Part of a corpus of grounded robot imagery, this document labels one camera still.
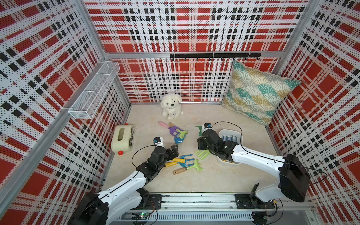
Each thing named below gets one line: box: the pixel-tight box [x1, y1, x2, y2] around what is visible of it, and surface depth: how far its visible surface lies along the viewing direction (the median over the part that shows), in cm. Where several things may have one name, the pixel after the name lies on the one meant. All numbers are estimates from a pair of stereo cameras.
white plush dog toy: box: [160, 92, 183, 121], surface depth 101 cm
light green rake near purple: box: [176, 128, 188, 140], surface depth 101 cm
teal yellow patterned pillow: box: [221, 60, 302, 126], surface depth 92 cm
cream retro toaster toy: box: [111, 123, 135, 156], surface depth 90 cm
